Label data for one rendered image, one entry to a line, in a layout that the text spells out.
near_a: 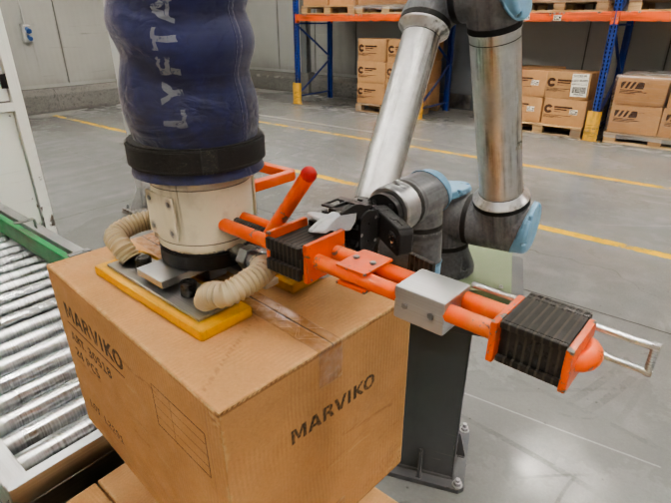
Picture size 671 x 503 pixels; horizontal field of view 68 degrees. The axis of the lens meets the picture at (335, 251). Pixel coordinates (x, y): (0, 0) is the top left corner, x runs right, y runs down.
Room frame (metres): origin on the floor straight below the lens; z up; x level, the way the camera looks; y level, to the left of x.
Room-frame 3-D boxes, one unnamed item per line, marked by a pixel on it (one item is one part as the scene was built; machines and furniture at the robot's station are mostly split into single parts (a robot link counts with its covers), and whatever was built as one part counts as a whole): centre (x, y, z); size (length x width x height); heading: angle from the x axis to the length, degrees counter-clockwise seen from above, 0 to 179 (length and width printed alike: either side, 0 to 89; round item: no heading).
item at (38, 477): (1.01, 0.47, 0.58); 0.70 x 0.03 x 0.06; 140
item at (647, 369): (0.51, -0.21, 1.20); 0.31 x 0.03 x 0.05; 49
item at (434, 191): (0.91, -0.16, 1.19); 0.12 x 0.09 x 0.10; 140
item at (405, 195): (0.84, -0.10, 1.20); 0.09 x 0.05 x 0.10; 50
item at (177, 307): (0.76, 0.29, 1.09); 0.34 x 0.10 x 0.05; 49
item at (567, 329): (0.44, -0.22, 1.20); 0.08 x 0.07 x 0.05; 49
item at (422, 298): (0.53, -0.12, 1.19); 0.07 x 0.07 x 0.04; 49
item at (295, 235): (0.67, 0.04, 1.20); 0.10 x 0.08 x 0.06; 139
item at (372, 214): (0.78, -0.04, 1.20); 0.12 x 0.09 x 0.08; 140
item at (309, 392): (0.82, 0.22, 0.87); 0.60 x 0.40 x 0.40; 46
